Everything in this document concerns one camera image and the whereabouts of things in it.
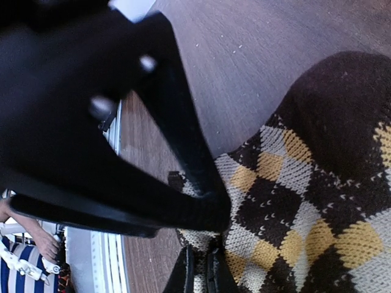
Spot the aluminium front rail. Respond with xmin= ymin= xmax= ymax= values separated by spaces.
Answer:
xmin=65 ymin=100 xmax=132 ymax=293

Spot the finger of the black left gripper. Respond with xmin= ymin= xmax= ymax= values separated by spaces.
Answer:
xmin=1 ymin=12 xmax=231 ymax=231
xmin=5 ymin=171 xmax=159 ymax=238

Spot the brown argyle patterned sock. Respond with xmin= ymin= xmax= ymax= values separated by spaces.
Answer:
xmin=177 ymin=51 xmax=390 ymax=292

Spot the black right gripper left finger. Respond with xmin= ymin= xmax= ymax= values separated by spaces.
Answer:
xmin=163 ymin=245 xmax=195 ymax=293

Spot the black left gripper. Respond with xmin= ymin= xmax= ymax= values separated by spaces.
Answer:
xmin=0 ymin=0 xmax=159 ymax=62

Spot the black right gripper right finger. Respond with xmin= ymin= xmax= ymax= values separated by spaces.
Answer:
xmin=206 ymin=248 xmax=238 ymax=293

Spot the person in striped clothing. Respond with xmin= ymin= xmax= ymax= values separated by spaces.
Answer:
xmin=1 ymin=197 xmax=74 ymax=292

